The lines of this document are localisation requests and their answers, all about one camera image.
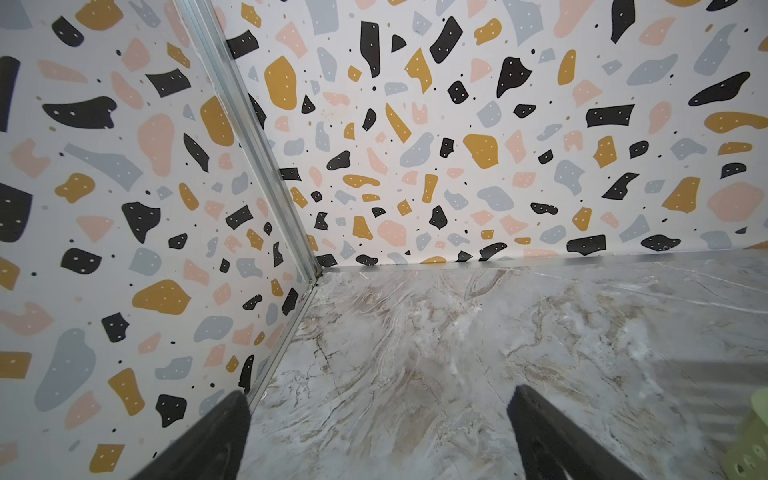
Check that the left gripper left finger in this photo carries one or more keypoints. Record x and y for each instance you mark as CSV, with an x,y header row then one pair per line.
x,y
211,449

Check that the light green plastic basket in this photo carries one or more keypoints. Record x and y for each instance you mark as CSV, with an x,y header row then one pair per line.
x,y
747,457

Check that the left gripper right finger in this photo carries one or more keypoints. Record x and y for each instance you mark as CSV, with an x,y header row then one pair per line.
x,y
552,446

